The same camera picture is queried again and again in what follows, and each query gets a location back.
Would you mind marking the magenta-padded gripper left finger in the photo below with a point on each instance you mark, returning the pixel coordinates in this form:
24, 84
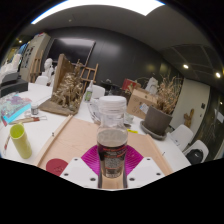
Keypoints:
78, 171

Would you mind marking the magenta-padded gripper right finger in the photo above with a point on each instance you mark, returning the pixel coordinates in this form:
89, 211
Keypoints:
145, 171

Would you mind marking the clear bottle with white cap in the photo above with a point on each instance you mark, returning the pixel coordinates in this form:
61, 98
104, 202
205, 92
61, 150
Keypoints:
112, 146

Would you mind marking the flat round red coaster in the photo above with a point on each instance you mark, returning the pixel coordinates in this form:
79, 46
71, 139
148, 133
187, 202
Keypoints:
55, 166

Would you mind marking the light wooden drawing board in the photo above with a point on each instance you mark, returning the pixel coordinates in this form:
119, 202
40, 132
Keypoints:
76, 136

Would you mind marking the grey plant saucer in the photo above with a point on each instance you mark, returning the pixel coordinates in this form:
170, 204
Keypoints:
146, 131

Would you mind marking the yellow tape piece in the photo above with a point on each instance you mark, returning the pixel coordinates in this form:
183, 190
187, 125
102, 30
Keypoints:
132, 131

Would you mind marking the dried plant in grey pot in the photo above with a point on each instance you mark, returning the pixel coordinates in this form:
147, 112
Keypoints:
156, 121

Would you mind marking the black backpack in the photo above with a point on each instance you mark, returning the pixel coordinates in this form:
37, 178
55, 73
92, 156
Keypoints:
195, 156

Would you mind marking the white tape roll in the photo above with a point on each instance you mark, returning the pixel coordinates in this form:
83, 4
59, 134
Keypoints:
129, 118

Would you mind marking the grey printed newspaper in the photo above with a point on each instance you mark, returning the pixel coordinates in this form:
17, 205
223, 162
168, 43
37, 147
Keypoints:
94, 113

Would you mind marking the yellow-green cup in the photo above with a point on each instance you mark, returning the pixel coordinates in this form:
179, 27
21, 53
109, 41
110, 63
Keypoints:
20, 143

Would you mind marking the brown cardboard box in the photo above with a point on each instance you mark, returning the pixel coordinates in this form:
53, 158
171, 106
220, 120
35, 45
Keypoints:
138, 101

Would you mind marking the wooden paintbrush with red band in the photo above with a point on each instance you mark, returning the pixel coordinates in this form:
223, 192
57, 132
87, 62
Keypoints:
28, 119

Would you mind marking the small dark paint jar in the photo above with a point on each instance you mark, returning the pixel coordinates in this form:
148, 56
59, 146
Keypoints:
34, 110

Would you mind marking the white spray bottle green label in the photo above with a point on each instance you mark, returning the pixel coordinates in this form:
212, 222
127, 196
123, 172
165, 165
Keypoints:
88, 95

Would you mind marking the wooden carved sculpture on board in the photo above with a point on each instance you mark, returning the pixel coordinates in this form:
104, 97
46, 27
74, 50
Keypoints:
68, 91

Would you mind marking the red box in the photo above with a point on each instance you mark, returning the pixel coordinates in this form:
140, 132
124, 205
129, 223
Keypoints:
128, 84

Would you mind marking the colourful painted book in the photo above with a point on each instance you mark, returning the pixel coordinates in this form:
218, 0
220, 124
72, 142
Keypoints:
13, 106

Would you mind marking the wooden easel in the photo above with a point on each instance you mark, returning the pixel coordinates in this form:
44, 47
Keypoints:
90, 71
36, 66

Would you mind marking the black printer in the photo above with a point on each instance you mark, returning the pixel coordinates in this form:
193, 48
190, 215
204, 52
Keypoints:
13, 85

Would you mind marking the white plaster bust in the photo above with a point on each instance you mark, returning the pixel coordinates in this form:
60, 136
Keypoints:
48, 66

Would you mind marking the round ceiling spotlight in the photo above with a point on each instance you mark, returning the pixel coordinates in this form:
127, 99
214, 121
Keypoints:
218, 75
185, 66

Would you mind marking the beige shelf unit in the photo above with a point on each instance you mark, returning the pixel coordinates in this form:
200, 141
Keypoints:
36, 46

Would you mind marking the large white ceiling light panel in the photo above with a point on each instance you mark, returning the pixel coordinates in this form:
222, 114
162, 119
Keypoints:
100, 6

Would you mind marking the black wall screen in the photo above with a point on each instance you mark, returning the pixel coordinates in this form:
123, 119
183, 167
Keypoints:
70, 50

